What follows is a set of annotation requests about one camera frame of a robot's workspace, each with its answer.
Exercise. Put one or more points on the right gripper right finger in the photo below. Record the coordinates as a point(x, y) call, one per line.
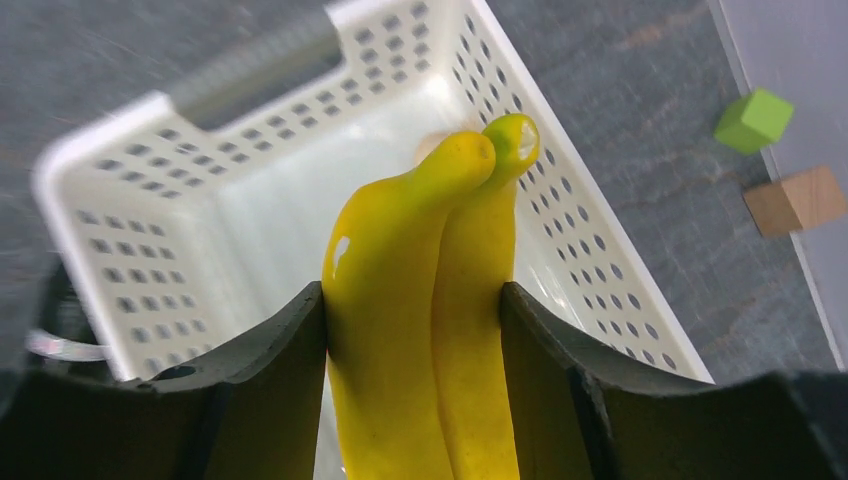
point(582, 410)

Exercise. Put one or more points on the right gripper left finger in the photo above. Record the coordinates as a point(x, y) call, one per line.
point(247, 409)

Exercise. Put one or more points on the yellow banana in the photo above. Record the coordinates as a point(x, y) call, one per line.
point(411, 283)

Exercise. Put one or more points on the beige garlic bulb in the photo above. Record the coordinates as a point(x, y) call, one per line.
point(428, 144)

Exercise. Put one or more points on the black microphone on table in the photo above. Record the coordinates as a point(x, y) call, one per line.
point(61, 313)

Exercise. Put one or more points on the white perforated plastic basket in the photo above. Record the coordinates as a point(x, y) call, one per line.
point(191, 215)

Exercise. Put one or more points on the brown wooden cube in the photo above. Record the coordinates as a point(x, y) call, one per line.
point(799, 202)

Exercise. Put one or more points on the green cube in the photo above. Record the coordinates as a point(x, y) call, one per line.
point(754, 121)

